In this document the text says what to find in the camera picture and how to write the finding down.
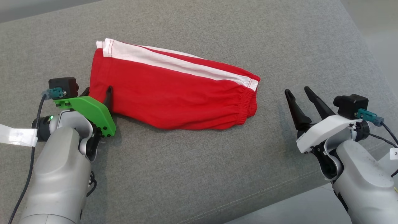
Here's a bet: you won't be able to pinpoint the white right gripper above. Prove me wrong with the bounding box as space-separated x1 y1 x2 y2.
285 86 363 154

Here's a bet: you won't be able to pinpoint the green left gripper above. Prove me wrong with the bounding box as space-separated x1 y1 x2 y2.
53 86 116 137

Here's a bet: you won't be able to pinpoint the red shorts with white stripe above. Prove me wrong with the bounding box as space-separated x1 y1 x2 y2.
89 38 261 130

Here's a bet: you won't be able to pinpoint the white tape strip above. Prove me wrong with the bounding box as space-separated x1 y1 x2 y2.
0 124 38 147

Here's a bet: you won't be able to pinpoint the grey fabric sofa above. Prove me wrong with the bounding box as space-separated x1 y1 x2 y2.
0 0 397 224

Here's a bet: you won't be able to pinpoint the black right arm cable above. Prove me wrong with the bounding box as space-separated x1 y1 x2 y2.
356 108 398 148

